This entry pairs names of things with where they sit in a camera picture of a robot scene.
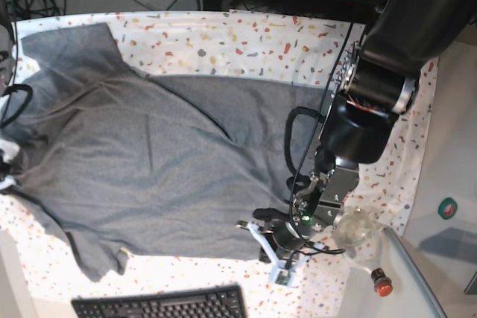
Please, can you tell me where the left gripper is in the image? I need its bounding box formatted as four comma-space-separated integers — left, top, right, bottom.
253, 208, 316, 258

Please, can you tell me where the grey t-shirt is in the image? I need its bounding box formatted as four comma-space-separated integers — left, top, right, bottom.
1, 25, 323, 282

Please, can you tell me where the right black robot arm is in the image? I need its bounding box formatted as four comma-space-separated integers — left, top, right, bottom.
1, 0, 33, 194

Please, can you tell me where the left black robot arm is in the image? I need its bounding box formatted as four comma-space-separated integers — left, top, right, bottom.
253, 0, 476, 264

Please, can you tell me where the black computer keyboard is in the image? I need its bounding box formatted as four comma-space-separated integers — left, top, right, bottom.
71, 285, 247, 318

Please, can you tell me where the clear plastic bottle red cap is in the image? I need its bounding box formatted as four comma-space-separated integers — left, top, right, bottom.
332, 208, 393, 297

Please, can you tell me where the terrazzo pattern tablecloth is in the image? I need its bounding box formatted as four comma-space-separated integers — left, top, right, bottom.
1, 10, 438, 317

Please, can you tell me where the green tape roll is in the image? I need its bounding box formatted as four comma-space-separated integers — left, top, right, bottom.
437, 197, 458, 220

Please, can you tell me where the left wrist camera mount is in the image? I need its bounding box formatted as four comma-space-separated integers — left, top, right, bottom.
236, 220, 344, 287

